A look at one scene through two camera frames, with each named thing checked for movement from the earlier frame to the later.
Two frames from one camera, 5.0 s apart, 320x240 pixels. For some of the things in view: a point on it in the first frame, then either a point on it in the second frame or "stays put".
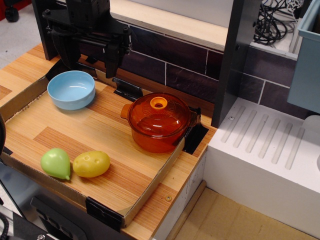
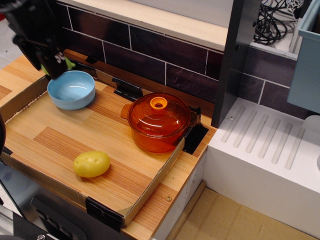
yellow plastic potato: x=91 y=164 stays put
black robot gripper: x=89 y=22 -> x=35 y=23
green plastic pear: x=56 y=162 -> x=69 y=65
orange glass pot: x=158 y=121 stays put
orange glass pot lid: x=159 y=115 stays put
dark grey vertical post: x=244 y=16 stays put
